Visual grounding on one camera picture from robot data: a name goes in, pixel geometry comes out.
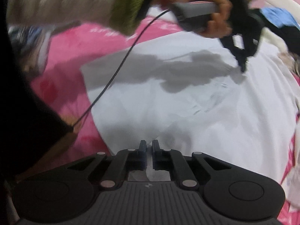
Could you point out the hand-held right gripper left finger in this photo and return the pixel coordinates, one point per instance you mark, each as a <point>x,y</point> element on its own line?
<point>142,154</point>

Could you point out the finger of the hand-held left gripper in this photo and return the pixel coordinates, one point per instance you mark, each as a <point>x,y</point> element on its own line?
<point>230,45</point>
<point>249,49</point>

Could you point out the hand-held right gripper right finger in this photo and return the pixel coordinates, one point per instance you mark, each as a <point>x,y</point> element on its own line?
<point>155,154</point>

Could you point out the white button shirt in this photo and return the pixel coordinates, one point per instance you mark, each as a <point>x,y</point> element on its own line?
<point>187,112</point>

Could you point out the person's left forearm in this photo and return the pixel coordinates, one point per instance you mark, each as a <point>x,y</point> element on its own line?
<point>70,2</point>

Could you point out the cream garment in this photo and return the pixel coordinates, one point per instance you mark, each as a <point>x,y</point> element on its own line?
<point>274,39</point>

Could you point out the black garment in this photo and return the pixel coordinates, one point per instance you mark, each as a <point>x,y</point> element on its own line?
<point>291,38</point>

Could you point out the blue shirt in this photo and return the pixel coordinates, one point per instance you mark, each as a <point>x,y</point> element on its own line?
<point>279,16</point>

